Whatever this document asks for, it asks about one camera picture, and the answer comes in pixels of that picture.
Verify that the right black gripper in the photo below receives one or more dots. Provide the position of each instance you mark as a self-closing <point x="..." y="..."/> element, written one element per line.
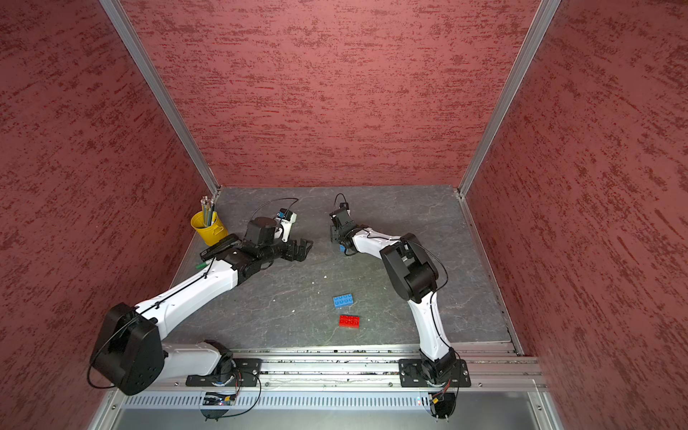
<point x="335" y="235"/>

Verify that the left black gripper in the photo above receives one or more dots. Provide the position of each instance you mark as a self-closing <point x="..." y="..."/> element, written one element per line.
<point x="302" y="252"/>

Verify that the red lego brick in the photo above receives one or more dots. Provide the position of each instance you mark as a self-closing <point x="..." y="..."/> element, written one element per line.
<point x="349" y="321"/>

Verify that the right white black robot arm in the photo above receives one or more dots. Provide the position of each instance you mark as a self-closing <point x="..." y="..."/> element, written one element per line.
<point x="414" y="278"/>

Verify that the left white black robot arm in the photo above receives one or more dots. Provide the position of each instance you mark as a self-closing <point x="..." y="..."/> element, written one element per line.
<point x="131" y="351"/>

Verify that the yellow pencil cup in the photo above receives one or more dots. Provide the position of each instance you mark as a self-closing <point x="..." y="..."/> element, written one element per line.
<point x="212" y="234"/>

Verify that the pencils in cup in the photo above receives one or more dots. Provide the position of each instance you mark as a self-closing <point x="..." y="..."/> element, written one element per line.
<point x="208" y="204"/>

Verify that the left controller board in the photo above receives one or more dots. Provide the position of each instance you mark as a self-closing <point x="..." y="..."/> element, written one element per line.
<point x="215" y="399"/>

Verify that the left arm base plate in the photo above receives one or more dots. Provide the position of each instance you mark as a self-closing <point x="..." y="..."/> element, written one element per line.
<point x="235" y="372"/>

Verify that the aluminium front rail frame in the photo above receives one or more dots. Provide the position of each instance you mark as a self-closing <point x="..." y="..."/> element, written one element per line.
<point x="348" y="387"/>

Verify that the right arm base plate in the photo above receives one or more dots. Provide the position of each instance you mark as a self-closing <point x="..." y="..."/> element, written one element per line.
<point x="411" y="375"/>

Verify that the right black connector mount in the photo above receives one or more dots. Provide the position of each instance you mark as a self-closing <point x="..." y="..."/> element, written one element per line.
<point x="443" y="406"/>

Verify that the right corner aluminium post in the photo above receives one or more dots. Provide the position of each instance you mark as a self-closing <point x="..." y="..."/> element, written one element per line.
<point x="539" y="26"/>

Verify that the corner aluminium post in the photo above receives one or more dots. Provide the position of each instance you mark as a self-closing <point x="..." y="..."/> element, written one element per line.
<point x="125" y="30"/>
<point x="539" y="26"/>

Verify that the left corner aluminium post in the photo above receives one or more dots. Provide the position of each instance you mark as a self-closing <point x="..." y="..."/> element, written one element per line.
<point x="125" y="30"/>

